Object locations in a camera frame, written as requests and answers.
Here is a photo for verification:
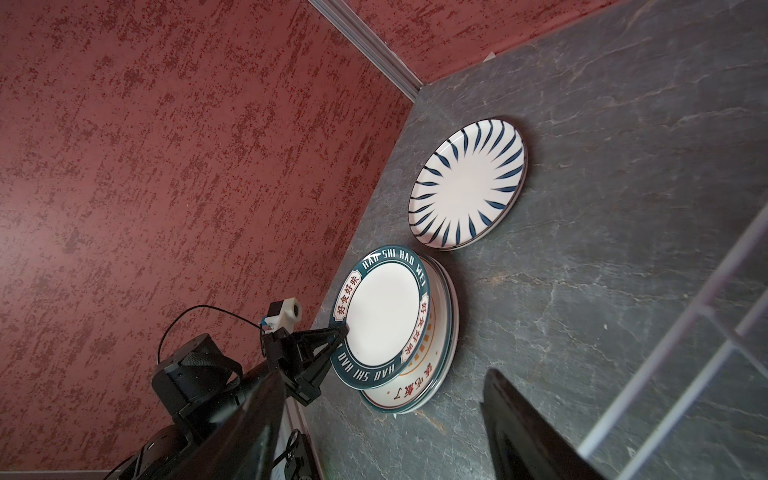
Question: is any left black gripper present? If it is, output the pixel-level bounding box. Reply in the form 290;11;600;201
261;322;349;406

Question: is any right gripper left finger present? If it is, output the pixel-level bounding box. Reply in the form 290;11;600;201
154;372;285;479

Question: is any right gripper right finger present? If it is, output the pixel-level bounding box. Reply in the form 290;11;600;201
480;368;602;479

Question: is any white plate rearmost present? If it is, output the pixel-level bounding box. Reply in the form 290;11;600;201
329;245;432;390

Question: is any blue striped white plate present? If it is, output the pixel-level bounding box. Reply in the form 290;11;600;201
408;118;529;251

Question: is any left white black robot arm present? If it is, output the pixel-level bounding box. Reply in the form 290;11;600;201
107;323;348;479

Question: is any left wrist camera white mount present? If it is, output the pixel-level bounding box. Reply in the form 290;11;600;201
260;297;303;334

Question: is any white wire dish rack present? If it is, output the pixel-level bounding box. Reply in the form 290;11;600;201
577;208;767;479

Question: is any left aluminium corner post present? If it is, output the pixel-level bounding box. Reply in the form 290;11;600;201
309;0;424;103

